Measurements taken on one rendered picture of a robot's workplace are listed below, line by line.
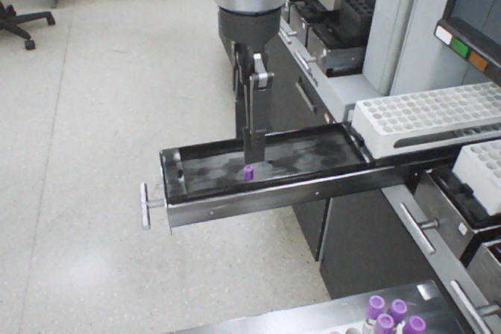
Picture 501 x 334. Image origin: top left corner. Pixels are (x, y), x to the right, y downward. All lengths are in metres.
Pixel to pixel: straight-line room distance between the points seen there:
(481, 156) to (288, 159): 0.30
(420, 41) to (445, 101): 0.13
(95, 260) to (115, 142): 0.66
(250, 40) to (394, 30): 0.51
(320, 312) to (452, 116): 0.42
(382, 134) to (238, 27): 0.32
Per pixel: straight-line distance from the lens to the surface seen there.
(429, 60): 0.87
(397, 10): 0.96
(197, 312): 1.48
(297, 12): 1.26
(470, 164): 0.73
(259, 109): 0.54
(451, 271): 0.77
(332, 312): 0.55
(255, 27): 0.51
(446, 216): 0.74
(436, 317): 0.58
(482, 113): 0.84
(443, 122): 0.78
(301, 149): 0.76
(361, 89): 1.06
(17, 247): 1.81
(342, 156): 0.75
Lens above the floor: 1.30
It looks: 41 degrees down
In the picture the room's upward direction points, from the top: straight up
